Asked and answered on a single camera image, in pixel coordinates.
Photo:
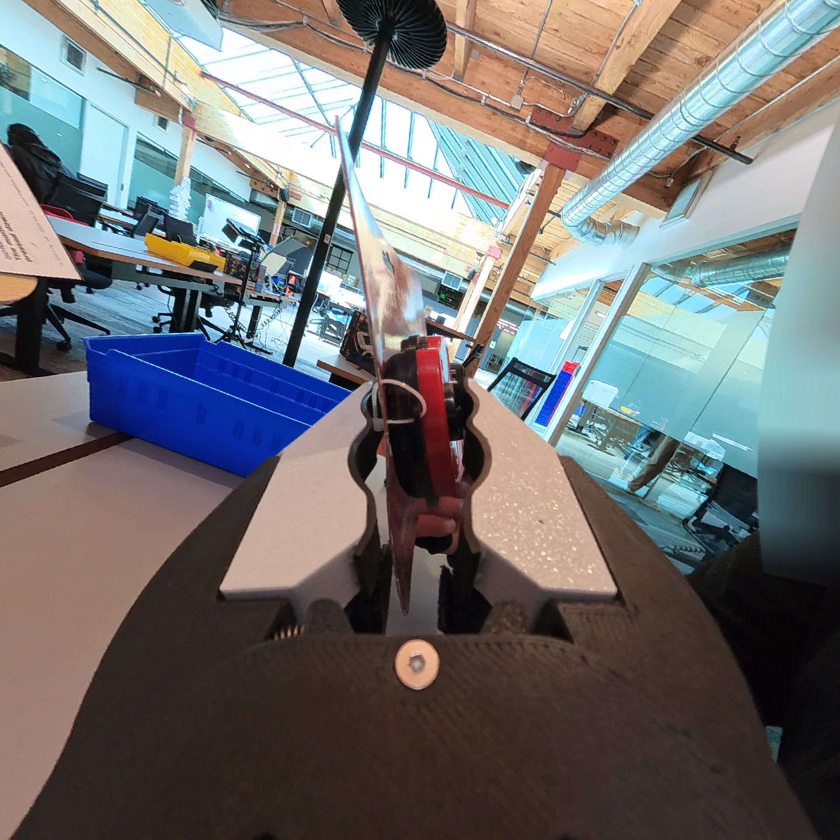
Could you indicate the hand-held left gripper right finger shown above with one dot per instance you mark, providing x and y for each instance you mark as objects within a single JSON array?
[{"x": 538, "y": 525}]

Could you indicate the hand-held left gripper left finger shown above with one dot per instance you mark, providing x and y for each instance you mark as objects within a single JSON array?
[{"x": 295, "y": 525}]

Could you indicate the red black packaged tool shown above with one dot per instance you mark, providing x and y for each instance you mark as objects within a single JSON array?
[{"x": 433, "y": 407}]

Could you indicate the person's right hand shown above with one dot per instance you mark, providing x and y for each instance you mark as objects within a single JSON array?
[{"x": 441, "y": 525}]

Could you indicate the black folding chair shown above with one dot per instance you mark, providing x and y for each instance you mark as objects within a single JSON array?
[{"x": 522, "y": 384}]

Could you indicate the blue plastic bin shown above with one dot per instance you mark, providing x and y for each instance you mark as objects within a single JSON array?
[{"x": 164, "y": 407}]

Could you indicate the person's black jacket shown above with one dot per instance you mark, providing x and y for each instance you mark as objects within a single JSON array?
[{"x": 787, "y": 656}]

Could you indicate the yellow plastic bin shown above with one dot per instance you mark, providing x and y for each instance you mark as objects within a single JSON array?
[{"x": 184, "y": 253}]

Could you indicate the whiteboard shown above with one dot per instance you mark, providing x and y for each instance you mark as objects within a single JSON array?
[{"x": 229, "y": 216}]

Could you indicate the wooden top desk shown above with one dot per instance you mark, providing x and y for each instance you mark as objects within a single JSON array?
[{"x": 118, "y": 253}]

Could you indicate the white instruction sheet board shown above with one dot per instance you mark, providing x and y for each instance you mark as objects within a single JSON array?
[{"x": 26, "y": 223}]

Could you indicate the black pole with finned disc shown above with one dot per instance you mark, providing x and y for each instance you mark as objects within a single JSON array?
[{"x": 407, "y": 29}]

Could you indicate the wooden post with red bracket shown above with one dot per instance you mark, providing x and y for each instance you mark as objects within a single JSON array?
[{"x": 518, "y": 262}]

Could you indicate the silver ventilation duct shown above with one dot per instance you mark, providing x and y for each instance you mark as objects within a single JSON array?
[
  {"x": 728, "y": 269},
  {"x": 689, "y": 111}
]

